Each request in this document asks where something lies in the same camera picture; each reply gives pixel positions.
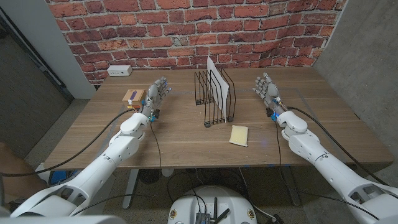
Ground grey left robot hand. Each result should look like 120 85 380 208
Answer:
140 77 172 116

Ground grey computer box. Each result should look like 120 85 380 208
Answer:
195 212 211 224

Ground white robot torso base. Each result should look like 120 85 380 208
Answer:
167 185 258 224

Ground black wire file holder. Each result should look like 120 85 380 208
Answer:
194 68 236 128

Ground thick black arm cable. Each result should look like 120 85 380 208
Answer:
286 106 389 188
0 108 135 177

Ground red brick printed backdrop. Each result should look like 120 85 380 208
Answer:
45 0 348 85

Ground yellow sponge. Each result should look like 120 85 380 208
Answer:
229 124 249 147

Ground white table leg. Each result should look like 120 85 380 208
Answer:
122 169 140 210

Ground white power strip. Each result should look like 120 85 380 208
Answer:
106 65 133 77

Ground white paper file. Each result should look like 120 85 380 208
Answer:
206 55 230 123

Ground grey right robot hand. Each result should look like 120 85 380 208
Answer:
252 72 289 115

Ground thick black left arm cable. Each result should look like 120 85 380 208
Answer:
0 108 135 177

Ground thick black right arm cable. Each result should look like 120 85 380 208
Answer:
286 106 389 188

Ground person's leg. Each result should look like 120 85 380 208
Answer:
0 142 48 200

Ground blue item under table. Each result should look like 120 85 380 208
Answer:
49 170 75 186

